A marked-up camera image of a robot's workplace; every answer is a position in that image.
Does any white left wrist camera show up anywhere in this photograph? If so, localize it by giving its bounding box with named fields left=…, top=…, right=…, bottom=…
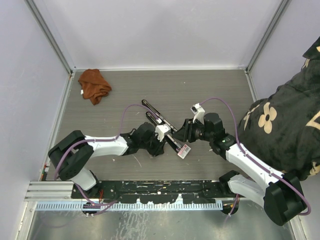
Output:
left=155, top=124, right=171, bottom=142

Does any red white staple box sleeve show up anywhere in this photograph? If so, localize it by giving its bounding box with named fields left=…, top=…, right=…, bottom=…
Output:
left=177, top=144, right=191, bottom=159

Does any black floral fleece garment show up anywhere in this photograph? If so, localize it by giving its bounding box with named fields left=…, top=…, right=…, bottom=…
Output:
left=237, top=39, right=320, bottom=181

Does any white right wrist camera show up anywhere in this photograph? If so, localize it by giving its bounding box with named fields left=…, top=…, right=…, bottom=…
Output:
left=190, top=103, right=206, bottom=123

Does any perforated cable duct strip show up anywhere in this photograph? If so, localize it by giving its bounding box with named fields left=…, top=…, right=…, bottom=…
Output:
left=35, top=200, right=223, bottom=212

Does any aluminium frame post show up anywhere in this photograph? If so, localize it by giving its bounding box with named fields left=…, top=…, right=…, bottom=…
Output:
left=24, top=0, right=74, bottom=75
left=245, top=0, right=291, bottom=74

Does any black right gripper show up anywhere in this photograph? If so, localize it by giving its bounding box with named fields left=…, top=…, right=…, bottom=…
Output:
left=172, top=118, right=214, bottom=143

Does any aluminium frame post right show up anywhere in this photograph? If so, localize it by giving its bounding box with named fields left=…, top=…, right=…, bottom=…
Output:
left=245, top=0, right=291, bottom=74

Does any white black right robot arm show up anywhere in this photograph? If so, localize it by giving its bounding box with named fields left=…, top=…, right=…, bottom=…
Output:
left=173, top=113, right=308, bottom=226

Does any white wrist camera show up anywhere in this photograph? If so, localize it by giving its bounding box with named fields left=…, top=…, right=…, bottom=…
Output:
left=190, top=103, right=206, bottom=123
left=155, top=124, right=171, bottom=142

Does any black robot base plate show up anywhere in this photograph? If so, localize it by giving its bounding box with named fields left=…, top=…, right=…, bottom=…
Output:
left=84, top=180, right=236, bottom=204

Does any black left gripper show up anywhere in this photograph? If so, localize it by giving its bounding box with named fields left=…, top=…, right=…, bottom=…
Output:
left=139, top=130, right=166, bottom=157

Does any aluminium frame post left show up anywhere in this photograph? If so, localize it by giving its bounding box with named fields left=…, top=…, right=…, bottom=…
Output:
left=24, top=0, right=74, bottom=75

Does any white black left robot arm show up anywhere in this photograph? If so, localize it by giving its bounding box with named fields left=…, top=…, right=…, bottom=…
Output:
left=48, top=122, right=171, bottom=198

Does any orange-brown cloth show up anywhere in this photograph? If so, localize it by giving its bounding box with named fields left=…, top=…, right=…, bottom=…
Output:
left=78, top=69, right=112, bottom=105

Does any aluminium front rail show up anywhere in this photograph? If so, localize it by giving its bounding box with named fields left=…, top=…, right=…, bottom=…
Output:
left=24, top=181, right=74, bottom=202

